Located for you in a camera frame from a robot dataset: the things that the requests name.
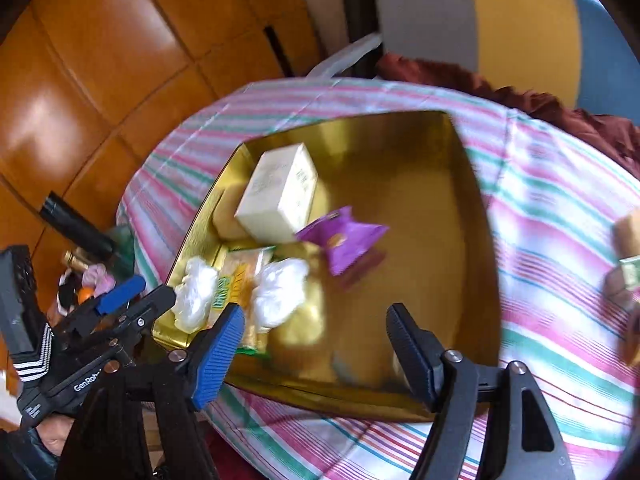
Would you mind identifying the yellow knitted hat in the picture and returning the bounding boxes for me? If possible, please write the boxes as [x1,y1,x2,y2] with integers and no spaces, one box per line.
[603,263,639,367]

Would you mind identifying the white plastic bag ball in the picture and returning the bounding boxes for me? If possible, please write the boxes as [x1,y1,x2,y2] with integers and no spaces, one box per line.
[252,258,309,334]

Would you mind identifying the purple snack packet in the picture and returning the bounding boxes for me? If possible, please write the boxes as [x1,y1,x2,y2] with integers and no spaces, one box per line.
[295,206,388,276]

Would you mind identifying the gold storage box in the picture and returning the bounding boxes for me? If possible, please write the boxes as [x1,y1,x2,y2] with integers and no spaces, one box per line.
[152,109,504,424]

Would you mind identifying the black label cracker packet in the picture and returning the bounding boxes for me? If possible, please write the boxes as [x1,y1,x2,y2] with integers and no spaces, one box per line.
[620,256,640,292]

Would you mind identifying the small white plastic ball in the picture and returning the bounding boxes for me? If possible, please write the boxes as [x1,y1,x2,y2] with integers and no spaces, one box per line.
[171,257,218,334]

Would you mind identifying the yellow sponge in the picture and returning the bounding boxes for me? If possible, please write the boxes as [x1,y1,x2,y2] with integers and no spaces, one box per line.
[613,210,640,259]
[212,183,248,240]

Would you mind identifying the striped bed sheet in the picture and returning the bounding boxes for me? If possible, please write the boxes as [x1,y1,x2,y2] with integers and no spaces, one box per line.
[116,78,639,479]

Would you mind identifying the blue yellow grey headboard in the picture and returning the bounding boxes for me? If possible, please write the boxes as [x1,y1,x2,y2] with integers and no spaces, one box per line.
[375,0,639,122]

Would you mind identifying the maroon blanket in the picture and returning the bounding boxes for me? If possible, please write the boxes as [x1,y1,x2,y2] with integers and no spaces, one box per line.
[376,53,639,177]

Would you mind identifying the person's hand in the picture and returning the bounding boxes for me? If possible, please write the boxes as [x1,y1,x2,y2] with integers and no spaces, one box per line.
[36,415,74,457]

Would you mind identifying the white cardboard box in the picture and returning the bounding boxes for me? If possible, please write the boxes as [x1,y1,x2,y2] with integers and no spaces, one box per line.
[234,143,318,245]

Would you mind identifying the green cracker packet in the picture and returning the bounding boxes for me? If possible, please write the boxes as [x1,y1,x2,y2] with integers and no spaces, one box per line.
[207,246,274,356]

